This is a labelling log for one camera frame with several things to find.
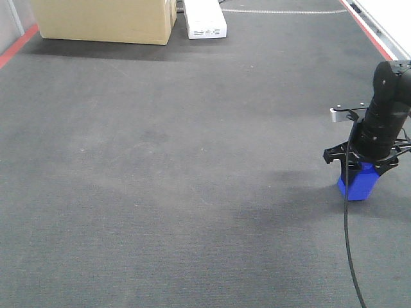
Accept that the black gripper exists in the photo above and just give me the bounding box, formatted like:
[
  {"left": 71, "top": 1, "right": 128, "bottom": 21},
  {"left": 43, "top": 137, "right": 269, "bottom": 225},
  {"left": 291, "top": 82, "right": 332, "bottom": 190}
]
[{"left": 323, "top": 122, "right": 410, "bottom": 175}]

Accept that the small blue parts bin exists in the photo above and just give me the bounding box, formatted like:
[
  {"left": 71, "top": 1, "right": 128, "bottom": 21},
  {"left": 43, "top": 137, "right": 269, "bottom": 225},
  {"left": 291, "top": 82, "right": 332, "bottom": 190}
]
[{"left": 348, "top": 162, "right": 380, "bottom": 201}]

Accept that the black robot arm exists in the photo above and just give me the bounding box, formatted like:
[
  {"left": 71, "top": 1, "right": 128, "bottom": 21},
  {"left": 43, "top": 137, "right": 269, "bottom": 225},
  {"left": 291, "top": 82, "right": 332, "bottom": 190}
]
[{"left": 323, "top": 60, "right": 410, "bottom": 175}]

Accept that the long white carton box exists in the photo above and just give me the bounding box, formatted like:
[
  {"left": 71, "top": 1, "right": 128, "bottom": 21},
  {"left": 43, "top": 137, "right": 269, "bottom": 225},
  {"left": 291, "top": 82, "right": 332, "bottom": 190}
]
[{"left": 183, "top": 0, "right": 227, "bottom": 40}]

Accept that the large cardboard box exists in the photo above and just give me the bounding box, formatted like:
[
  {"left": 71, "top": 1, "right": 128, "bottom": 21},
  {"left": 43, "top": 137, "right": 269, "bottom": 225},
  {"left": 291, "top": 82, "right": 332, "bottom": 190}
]
[{"left": 30, "top": 0, "right": 177, "bottom": 46}]

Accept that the black camera cable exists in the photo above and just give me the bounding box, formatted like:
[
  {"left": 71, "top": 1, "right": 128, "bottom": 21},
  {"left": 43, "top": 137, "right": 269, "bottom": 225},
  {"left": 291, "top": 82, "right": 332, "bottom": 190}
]
[{"left": 343, "top": 134, "right": 367, "bottom": 308}]

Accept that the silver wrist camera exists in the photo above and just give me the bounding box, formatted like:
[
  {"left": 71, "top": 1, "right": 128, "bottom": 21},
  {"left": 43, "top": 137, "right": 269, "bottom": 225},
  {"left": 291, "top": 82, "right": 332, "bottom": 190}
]
[{"left": 329, "top": 102, "right": 369, "bottom": 123}]

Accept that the white whiteboard frame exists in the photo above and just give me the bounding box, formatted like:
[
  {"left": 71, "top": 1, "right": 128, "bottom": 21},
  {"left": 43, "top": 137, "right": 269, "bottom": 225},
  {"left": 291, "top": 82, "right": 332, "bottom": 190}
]
[{"left": 341, "top": 1, "right": 410, "bottom": 60}]

